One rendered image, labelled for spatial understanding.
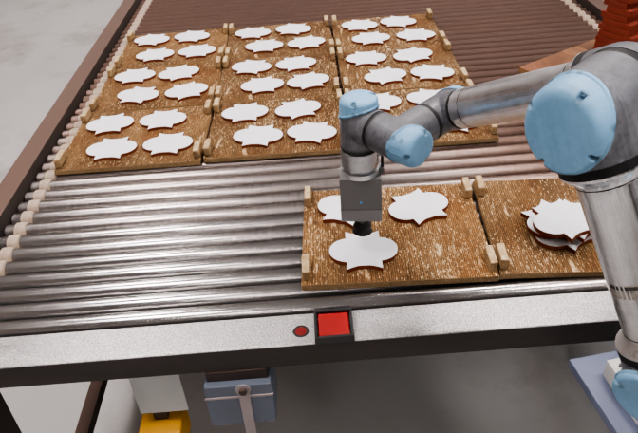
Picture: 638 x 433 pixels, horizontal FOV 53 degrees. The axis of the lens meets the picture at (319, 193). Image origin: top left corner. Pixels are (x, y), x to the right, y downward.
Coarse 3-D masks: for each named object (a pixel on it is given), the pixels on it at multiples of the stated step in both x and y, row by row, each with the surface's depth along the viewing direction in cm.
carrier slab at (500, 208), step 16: (496, 192) 157; (512, 192) 156; (528, 192) 156; (544, 192) 155; (560, 192) 155; (480, 208) 152; (496, 208) 151; (512, 208) 151; (528, 208) 150; (496, 224) 146; (512, 224) 146; (496, 240) 141; (512, 240) 141; (528, 240) 141; (512, 256) 137; (528, 256) 136; (544, 256) 136; (560, 256) 136; (576, 256) 135; (592, 256) 135; (512, 272) 133; (528, 272) 132; (544, 272) 132; (560, 272) 132; (576, 272) 132; (592, 272) 131
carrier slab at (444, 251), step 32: (320, 192) 162; (384, 192) 160; (448, 192) 158; (320, 224) 150; (384, 224) 149; (448, 224) 147; (480, 224) 147; (320, 256) 141; (416, 256) 139; (448, 256) 138; (480, 256) 137; (320, 288) 134; (352, 288) 134
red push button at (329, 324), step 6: (342, 312) 127; (318, 318) 126; (324, 318) 126; (330, 318) 126; (336, 318) 126; (342, 318) 126; (318, 324) 125; (324, 324) 125; (330, 324) 125; (336, 324) 125; (342, 324) 125; (348, 324) 125; (324, 330) 123; (330, 330) 123; (336, 330) 123; (342, 330) 123; (348, 330) 123
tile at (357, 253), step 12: (348, 240) 143; (360, 240) 143; (372, 240) 142; (384, 240) 142; (336, 252) 140; (348, 252) 140; (360, 252) 139; (372, 252) 139; (384, 252) 139; (396, 252) 139; (348, 264) 136; (360, 264) 136; (372, 264) 136
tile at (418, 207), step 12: (420, 192) 157; (432, 192) 156; (396, 204) 153; (408, 204) 153; (420, 204) 152; (432, 204) 152; (444, 204) 152; (396, 216) 149; (408, 216) 149; (420, 216) 148; (432, 216) 148; (444, 216) 149
